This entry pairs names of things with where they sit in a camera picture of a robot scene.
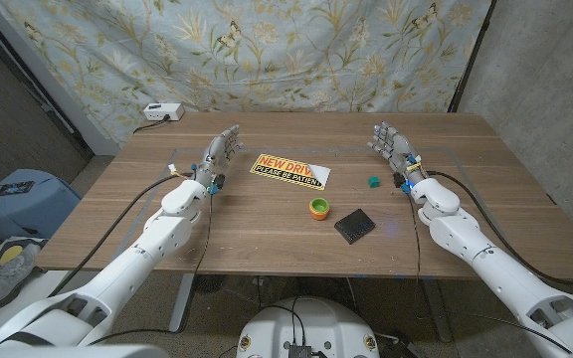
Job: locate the yellow bumper sticker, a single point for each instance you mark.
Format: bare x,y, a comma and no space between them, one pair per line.
276,166

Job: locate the blue stool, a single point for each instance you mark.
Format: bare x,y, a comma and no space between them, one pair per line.
28,209

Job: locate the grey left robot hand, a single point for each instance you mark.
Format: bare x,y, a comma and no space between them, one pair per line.
214,159

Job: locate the black square textured pad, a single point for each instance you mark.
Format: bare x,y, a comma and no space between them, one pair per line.
355,226

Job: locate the black backdrop stand pole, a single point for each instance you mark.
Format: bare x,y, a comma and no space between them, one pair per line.
470,59

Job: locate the black flat device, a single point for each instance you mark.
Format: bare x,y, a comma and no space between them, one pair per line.
15,188

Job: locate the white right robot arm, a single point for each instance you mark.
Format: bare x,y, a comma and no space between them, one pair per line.
505,278

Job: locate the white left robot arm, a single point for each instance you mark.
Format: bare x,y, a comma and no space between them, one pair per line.
117,278

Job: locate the black power adapter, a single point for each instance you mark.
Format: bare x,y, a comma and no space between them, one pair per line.
406,348

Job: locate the grey sneaker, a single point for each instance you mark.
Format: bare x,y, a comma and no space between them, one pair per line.
8,278

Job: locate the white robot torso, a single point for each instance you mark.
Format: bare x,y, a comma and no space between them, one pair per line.
316,323

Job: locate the black yellow shoe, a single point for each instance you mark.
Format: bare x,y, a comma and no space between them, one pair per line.
10,254

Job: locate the small green cube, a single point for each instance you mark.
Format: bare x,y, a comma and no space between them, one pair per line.
374,182

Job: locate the floral printed backdrop cloth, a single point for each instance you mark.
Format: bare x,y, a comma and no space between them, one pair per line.
316,50

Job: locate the orange cup green inside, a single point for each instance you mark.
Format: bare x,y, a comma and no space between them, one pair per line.
319,209

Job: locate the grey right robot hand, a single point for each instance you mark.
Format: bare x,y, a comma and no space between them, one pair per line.
398,149

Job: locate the white power strip box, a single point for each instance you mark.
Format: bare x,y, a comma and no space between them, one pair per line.
164,111

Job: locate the grey metal table leg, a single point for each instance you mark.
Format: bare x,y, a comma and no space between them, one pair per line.
182,303
438,313

